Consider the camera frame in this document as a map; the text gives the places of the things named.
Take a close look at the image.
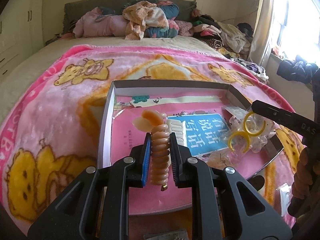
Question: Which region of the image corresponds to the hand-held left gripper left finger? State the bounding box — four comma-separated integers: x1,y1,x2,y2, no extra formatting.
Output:
27,132,153,240

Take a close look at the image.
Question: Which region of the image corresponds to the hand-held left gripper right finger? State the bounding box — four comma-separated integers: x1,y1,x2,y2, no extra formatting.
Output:
169,133,293,240

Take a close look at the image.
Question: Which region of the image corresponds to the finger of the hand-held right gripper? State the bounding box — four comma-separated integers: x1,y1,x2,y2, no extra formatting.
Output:
251,100,320,144

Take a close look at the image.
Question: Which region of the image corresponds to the orange spiral hair clip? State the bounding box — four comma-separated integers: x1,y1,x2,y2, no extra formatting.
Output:
132,110,172,192

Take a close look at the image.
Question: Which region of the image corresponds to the clear jewelry bag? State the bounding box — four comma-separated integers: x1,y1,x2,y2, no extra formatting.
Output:
222,105,277,153

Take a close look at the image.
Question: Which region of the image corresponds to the white comb hair clip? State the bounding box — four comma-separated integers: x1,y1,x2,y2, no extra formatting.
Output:
164,119,187,147

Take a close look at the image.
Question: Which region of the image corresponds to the clear bag of yellow hoops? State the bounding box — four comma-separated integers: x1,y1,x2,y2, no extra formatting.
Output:
226,110,268,156

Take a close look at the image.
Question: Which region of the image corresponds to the shallow cardboard box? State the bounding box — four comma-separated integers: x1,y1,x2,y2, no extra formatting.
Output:
96,79,285,217

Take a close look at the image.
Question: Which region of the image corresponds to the person's right hand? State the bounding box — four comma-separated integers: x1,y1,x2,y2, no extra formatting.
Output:
287,145,312,218

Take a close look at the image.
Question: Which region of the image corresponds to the pink book with blue label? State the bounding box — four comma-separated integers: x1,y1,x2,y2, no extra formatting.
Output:
110,95,241,213

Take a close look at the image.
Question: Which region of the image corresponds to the small clear plastic bag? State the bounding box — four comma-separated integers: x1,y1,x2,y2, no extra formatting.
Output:
279,184,292,217

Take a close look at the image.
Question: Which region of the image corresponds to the dark jacket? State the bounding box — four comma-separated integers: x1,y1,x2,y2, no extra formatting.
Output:
276,54,319,83

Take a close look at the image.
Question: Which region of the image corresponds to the heap of mixed garments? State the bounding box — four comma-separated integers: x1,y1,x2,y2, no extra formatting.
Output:
231,57,269,86

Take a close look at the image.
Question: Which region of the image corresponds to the grey hairpin card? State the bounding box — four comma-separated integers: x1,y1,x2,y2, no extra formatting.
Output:
143,229,188,240

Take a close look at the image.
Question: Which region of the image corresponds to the cream curtain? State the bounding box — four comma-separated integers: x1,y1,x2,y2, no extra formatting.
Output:
249,0,274,67

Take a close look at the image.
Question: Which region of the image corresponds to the pile of clothes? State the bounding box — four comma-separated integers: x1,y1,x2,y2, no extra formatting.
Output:
191,9,252,61

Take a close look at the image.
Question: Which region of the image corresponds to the bright window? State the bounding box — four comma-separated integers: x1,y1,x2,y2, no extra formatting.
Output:
260,0,320,63

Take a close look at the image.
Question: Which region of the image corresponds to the pink bear printed blanket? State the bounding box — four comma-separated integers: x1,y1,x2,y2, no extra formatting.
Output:
0,44,308,240

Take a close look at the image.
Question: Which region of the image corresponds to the pink floral pillow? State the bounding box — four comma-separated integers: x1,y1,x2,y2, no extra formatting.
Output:
172,20,194,38

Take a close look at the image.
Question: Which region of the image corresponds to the cream patterned cloth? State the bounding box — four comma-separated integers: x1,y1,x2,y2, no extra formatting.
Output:
122,1,169,41

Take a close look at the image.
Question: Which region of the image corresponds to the pink quilt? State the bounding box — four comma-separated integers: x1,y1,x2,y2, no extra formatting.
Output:
72,6,131,38

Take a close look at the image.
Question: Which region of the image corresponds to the bed with cream sheet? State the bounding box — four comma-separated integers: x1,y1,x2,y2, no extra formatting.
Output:
0,34,263,110

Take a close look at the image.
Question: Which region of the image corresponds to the white wardrobe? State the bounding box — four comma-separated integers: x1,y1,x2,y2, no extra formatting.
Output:
0,0,47,81

